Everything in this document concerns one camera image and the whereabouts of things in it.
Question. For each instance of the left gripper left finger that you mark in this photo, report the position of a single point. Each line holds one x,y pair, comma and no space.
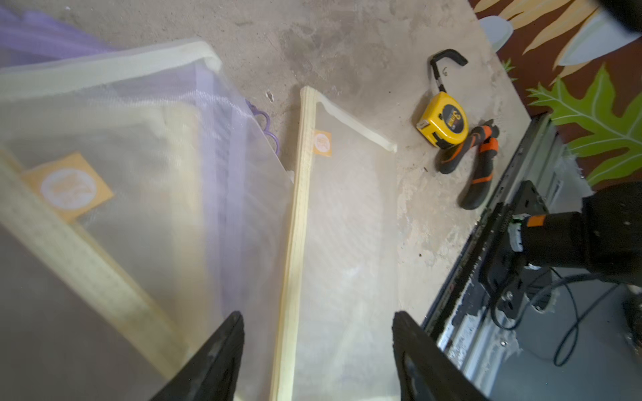
212,373

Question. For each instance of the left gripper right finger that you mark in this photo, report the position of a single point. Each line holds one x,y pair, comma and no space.
424,372

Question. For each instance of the yellow trimmed mesh pouch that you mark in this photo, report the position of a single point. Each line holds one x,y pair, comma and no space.
341,280

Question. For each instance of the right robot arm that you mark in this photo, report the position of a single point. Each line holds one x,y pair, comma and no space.
604,238

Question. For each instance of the large purple mesh pouch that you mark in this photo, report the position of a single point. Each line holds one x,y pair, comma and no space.
37,38

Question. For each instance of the orange black pliers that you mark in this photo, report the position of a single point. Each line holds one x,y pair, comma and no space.
483,143

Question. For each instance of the yellow tape measure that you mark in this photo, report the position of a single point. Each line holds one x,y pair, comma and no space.
444,123

